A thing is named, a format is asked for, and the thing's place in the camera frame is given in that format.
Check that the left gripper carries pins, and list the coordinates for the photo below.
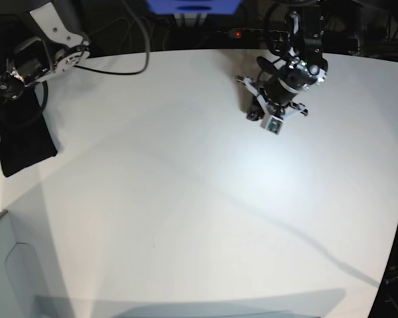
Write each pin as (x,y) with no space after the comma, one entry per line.
(271,97)

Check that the black T-shirt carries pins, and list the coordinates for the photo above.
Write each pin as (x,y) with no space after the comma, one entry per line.
(21,148)

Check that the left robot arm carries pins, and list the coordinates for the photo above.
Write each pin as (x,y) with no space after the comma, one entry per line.
(299,64)

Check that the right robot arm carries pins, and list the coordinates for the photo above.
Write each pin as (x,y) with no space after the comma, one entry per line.
(39,40)

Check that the black power strip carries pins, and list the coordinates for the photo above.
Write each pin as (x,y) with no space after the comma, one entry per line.
(242,33)

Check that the blue plastic bin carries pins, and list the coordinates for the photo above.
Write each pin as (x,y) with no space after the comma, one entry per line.
(218,7)

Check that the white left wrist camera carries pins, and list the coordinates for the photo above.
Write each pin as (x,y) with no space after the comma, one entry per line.
(272,124)

